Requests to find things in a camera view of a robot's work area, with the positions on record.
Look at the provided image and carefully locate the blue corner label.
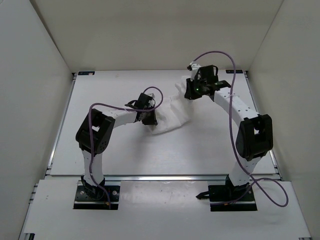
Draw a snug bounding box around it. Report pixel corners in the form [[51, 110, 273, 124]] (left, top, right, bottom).
[[225, 69, 243, 74], [77, 71, 95, 76]]

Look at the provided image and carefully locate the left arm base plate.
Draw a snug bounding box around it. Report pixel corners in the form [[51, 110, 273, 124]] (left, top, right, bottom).
[[73, 184, 121, 211]]

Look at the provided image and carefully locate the aluminium front rail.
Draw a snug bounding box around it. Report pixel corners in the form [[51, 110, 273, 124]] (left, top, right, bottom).
[[104, 174, 227, 182]]

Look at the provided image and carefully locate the left blue corner label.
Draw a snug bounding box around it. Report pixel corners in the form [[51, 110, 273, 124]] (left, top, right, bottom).
[[77, 71, 95, 76]]

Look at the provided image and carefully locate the right blue corner label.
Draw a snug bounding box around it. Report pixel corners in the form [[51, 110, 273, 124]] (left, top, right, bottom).
[[225, 69, 243, 74]]

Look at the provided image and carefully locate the white pleated skirt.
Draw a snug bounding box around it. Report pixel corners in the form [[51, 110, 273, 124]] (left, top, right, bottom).
[[149, 78, 194, 135]]

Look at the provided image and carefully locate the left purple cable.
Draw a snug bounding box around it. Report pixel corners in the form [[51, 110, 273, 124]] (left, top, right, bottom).
[[88, 86, 164, 206]]

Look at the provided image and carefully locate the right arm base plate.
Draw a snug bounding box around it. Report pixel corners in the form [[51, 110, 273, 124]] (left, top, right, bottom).
[[196, 183, 258, 212]]

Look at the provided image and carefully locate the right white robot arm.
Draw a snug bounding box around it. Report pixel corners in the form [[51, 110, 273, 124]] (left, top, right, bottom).
[[184, 64, 273, 200]]

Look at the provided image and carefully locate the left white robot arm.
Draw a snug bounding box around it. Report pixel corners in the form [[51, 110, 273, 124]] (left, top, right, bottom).
[[75, 92, 158, 201]]

